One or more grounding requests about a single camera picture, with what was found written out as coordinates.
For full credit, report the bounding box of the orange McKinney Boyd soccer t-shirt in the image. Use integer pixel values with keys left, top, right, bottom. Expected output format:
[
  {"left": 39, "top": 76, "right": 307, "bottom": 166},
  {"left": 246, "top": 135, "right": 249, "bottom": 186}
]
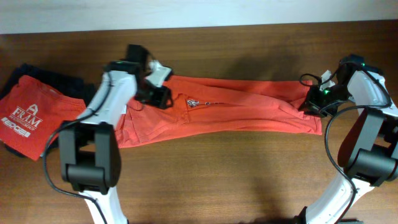
[{"left": 115, "top": 76, "right": 322, "bottom": 148}]

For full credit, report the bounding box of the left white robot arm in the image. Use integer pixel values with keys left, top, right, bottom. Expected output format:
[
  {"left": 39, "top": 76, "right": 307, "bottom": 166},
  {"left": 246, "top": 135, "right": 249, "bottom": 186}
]
[{"left": 58, "top": 60, "right": 173, "bottom": 223}]

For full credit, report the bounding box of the folded red Fram t-shirt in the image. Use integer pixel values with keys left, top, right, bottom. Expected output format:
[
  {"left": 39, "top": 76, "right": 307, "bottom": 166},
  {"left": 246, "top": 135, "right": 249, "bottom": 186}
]
[{"left": 1, "top": 75, "right": 86, "bottom": 161}]

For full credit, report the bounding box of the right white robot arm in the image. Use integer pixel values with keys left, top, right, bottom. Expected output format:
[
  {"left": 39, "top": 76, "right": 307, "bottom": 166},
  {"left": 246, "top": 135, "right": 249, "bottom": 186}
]
[{"left": 294, "top": 70, "right": 397, "bottom": 224}]

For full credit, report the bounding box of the folded dark navy garment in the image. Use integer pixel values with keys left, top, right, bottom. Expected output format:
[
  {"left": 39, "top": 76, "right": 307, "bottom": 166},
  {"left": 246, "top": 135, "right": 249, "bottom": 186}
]
[{"left": 1, "top": 64, "right": 96, "bottom": 157}]

